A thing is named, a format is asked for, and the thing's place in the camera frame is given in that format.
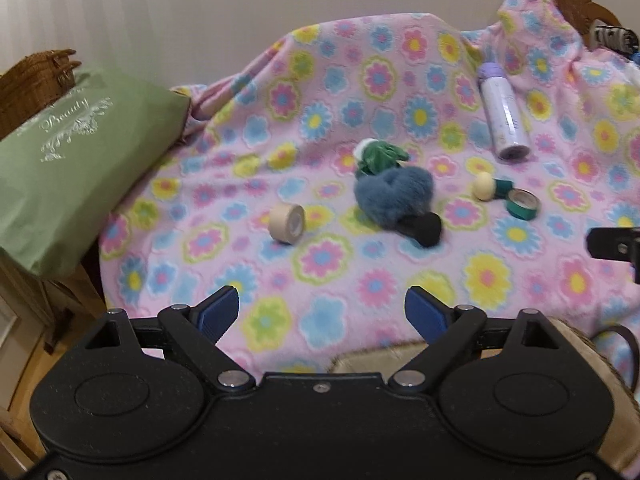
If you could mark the zebra striped item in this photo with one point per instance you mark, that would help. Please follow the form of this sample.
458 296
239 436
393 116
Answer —
615 37

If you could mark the green tape roll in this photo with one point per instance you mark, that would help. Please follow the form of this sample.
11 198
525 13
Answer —
515 207

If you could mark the purple and white bottle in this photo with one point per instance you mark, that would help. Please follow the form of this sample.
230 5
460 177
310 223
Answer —
502 110

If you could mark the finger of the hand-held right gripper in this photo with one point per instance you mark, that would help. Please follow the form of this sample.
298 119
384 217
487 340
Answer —
612 245

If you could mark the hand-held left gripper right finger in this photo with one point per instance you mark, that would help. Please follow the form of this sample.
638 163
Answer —
425 312

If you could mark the woven basket with floral lining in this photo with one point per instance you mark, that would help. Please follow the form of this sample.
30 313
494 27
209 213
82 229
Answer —
575 344

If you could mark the beige tape roll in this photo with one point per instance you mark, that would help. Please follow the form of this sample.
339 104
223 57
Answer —
282 224

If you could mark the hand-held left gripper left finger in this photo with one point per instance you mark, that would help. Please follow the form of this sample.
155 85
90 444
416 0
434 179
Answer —
217 312

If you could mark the blue furry plush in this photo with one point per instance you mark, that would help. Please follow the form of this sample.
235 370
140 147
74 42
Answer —
390 197

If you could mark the black round puff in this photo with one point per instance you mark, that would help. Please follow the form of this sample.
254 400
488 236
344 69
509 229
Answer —
425 230

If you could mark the green Beauty bag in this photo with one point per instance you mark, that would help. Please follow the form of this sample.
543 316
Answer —
75 170

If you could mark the brown wicker basket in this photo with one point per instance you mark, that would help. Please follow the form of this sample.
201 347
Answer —
30 85

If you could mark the pink floral fleece blanket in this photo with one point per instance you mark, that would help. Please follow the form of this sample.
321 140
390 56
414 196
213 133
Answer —
325 260

